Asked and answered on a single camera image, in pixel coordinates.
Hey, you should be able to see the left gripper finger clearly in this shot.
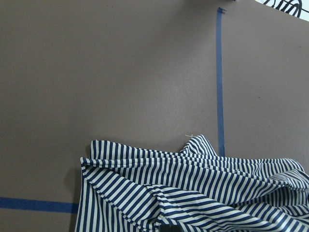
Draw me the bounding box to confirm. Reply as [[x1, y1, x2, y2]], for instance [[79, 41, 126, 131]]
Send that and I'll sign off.
[[159, 224, 181, 232]]

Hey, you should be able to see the navy white striped polo shirt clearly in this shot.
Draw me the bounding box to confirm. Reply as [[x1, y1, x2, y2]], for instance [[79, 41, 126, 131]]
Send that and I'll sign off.
[[75, 135, 309, 232]]

